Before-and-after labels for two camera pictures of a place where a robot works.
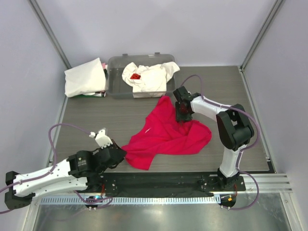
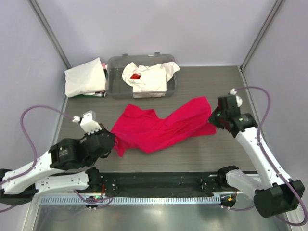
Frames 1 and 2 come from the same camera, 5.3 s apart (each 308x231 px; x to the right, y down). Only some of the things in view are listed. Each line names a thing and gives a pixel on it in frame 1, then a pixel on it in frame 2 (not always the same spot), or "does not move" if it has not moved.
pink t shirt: (164, 134) -> (142, 129)
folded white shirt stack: (87, 80) does not move
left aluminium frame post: (38, 11) does not move
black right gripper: (178, 116) -> (212, 120)
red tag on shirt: (135, 76) does not move
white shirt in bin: (149, 82) does not move
